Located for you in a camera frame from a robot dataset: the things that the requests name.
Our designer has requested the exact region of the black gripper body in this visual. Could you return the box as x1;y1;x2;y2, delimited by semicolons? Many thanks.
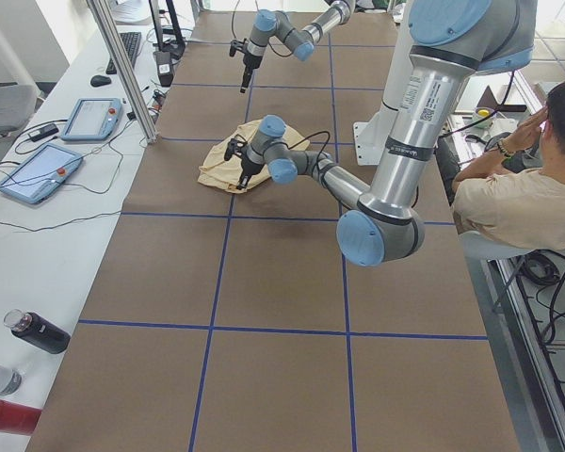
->
244;50;263;70
241;153;263;178

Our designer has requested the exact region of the beige long-sleeve printed shirt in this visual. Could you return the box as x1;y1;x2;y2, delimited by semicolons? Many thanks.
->
197;119;312;194

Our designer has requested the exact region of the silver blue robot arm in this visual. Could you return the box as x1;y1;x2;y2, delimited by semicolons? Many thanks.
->
229;0;356;93
225;1;537;266

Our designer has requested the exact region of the black power adapter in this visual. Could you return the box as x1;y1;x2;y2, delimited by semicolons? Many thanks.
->
153;51;174;88

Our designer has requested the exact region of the black keyboard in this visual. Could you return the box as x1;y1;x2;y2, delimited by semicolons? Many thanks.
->
105;31;142;75

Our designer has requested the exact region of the black computer mouse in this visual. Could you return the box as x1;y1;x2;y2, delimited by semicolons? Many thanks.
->
89;74;111;88

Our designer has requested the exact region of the far blue teach pendant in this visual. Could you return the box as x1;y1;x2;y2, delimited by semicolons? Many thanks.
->
60;98;122;142

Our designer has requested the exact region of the blue teach pendant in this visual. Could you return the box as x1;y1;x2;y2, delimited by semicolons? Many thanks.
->
0;143;84;205
60;98;122;142

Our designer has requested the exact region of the near blue teach pendant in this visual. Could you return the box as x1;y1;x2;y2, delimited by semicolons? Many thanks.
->
0;143;84;205

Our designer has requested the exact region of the grey office chair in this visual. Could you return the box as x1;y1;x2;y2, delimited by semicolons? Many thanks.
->
0;85;37;136

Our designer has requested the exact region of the black water bottle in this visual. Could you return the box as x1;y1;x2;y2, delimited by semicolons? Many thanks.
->
3;309;71;354

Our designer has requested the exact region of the seated person beige shirt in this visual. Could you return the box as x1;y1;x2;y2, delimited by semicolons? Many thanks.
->
435;81;565;250

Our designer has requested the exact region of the red water bottle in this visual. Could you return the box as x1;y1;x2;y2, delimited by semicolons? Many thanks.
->
0;399;42;436

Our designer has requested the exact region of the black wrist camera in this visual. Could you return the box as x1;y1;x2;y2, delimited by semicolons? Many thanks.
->
229;39;247;57
224;135;248;161

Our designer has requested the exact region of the aluminium frame post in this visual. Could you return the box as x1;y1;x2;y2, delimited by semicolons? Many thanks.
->
87;0;157;144

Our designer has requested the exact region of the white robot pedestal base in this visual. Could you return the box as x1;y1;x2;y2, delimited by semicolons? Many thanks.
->
353;0;413;166

